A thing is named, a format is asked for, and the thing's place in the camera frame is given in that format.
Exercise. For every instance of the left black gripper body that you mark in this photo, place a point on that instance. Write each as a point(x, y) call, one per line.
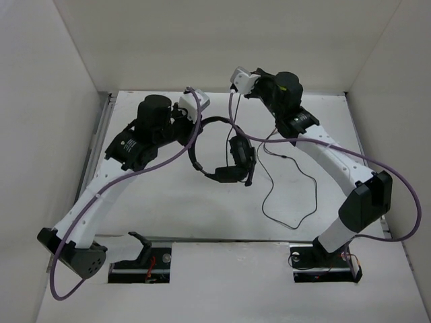
point(181, 128)

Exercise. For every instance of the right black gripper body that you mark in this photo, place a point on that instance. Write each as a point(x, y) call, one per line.
point(262, 89)

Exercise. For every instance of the black headset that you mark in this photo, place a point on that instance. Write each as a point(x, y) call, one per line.
point(241, 159)

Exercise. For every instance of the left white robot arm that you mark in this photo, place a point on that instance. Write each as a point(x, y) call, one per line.
point(73, 240)

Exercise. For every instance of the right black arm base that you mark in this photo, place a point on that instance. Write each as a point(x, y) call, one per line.
point(307, 267)

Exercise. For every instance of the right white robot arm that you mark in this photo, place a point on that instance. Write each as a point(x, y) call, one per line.
point(368, 194)

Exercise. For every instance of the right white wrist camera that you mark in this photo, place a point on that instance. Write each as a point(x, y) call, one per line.
point(243, 81)

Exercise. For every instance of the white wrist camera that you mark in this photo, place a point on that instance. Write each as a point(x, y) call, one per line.
point(243, 81)
point(188, 102)

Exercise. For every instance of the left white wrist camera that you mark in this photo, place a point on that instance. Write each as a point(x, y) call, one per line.
point(188, 102)

